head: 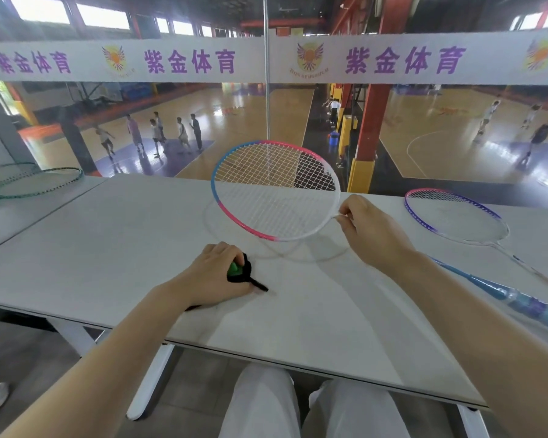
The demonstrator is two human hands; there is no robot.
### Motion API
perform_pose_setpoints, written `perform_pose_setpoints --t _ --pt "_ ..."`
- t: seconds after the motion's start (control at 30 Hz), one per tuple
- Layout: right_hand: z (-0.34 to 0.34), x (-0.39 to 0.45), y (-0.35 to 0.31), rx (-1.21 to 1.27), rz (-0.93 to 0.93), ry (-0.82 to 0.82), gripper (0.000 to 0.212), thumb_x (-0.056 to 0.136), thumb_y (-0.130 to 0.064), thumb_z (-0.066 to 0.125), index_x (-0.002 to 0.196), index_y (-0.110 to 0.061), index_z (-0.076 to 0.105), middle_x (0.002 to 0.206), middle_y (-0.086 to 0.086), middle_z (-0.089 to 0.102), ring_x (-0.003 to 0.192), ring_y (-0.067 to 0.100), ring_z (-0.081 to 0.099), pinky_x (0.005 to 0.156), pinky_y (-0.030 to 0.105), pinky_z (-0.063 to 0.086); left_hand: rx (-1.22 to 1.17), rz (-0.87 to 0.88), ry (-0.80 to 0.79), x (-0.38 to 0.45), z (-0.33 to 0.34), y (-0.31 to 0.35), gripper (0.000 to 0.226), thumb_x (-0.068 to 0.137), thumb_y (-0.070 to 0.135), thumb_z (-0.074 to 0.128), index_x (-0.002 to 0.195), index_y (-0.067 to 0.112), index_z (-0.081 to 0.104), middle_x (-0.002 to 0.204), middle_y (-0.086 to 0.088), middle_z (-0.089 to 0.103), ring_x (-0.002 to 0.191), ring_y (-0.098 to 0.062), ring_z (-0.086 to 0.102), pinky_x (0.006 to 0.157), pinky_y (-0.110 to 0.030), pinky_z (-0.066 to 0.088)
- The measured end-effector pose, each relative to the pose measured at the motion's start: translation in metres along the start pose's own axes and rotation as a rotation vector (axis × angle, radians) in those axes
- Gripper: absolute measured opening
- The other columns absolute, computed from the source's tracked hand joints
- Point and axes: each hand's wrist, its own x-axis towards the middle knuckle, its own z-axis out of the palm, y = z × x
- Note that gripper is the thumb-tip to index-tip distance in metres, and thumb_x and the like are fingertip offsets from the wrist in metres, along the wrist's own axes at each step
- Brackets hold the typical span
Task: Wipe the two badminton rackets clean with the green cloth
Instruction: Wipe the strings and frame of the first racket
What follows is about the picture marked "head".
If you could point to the person's left hand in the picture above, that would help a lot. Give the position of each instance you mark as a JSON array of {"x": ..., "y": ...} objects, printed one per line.
[{"x": 205, "y": 282}]

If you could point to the person's right hand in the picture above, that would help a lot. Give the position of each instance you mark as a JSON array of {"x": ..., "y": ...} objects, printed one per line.
[{"x": 379, "y": 237}]

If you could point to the green black cleaning cloth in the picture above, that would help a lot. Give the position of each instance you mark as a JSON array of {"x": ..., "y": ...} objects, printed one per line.
[{"x": 241, "y": 274}]

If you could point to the purple pink badminton racket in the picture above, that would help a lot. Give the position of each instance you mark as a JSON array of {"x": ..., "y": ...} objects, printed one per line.
[{"x": 456, "y": 214}]

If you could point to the pink blue badminton racket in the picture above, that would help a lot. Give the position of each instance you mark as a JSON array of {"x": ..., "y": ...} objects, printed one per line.
[{"x": 529, "y": 307}]

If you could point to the person's right forearm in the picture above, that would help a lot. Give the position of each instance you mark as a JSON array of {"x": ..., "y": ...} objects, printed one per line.
[{"x": 493, "y": 342}]

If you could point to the person's left forearm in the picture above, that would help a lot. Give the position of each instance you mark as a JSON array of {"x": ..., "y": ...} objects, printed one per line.
[{"x": 96, "y": 369}]

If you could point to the person's white trousers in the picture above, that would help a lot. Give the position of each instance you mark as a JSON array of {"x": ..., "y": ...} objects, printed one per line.
[{"x": 260, "y": 406}]

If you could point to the green badminton racket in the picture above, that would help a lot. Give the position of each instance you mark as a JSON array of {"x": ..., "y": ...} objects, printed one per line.
[
  {"x": 9, "y": 171},
  {"x": 36, "y": 182}
]

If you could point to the blue bin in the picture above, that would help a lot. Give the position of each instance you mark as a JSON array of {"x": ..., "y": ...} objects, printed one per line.
[{"x": 333, "y": 139}]

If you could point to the red pillar with yellow base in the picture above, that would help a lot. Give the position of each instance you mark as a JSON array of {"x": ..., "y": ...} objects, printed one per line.
[{"x": 372, "y": 127}]

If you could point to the white table leg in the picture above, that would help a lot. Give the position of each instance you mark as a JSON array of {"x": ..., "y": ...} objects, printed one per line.
[
  {"x": 150, "y": 383},
  {"x": 75, "y": 335},
  {"x": 472, "y": 424}
]

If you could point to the group of distant people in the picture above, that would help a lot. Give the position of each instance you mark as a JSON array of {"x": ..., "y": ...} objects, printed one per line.
[{"x": 195, "y": 129}]

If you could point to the metal window mullion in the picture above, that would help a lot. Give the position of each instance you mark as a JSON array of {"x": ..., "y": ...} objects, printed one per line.
[{"x": 267, "y": 109}]

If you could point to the white banner with purple print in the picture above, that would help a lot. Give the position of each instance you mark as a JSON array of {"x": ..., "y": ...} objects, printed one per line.
[{"x": 274, "y": 59}]

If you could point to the yellow padded post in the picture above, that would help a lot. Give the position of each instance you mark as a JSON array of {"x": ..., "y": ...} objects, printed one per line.
[{"x": 344, "y": 132}]

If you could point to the dark hoop post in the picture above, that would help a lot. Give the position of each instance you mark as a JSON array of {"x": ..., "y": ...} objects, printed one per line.
[{"x": 75, "y": 141}]

